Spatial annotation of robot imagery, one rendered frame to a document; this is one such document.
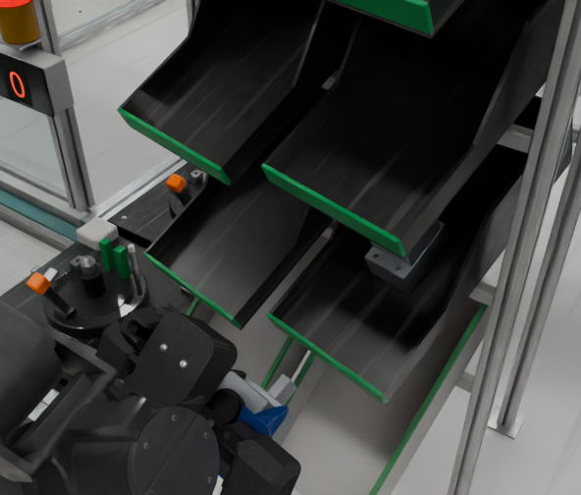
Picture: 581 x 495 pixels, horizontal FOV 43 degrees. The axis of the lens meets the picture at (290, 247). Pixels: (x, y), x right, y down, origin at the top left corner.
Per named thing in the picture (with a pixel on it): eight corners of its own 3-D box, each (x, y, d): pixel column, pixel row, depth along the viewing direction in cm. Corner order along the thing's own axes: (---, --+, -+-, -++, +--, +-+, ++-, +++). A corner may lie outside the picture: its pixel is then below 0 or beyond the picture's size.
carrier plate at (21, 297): (98, 409, 90) (95, 398, 89) (-27, 328, 100) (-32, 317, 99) (221, 295, 105) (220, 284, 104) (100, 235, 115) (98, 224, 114)
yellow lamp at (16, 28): (19, 48, 95) (10, 11, 92) (-6, 38, 98) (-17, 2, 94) (49, 34, 99) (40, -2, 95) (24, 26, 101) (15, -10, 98)
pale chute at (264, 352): (239, 470, 79) (215, 472, 75) (163, 401, 86) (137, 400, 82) (370, 243, 77) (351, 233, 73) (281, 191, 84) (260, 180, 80)
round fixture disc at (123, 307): (96, 355, 94) (93, 344, 93) (23, 310, 100) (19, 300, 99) (170, 291, 103) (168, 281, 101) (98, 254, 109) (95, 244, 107)
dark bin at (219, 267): (240, 331, 67) (209, 296, 61) (152, 265, 74) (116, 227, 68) (423, 114, 73) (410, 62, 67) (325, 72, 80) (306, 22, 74)
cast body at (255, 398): (244, 482, 58) (212, 460, 53) (208, 449, 61) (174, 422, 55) (312, 400, 60) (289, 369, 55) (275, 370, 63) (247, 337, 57)
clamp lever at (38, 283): (65, 317, 95) (35, 290, 89) (54, 310, 96) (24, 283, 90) (81, 295, 97) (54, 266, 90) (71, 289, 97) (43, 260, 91)
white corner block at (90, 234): (100, 261, 111) (95, 241, 108) (79, 250, 113) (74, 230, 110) (123, 245, 114) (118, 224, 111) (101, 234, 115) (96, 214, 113)
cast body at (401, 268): (409, 295, 65) (395, 256, 59) (370, 272, 67) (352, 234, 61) (462, 223, 67) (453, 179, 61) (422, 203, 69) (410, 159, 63)
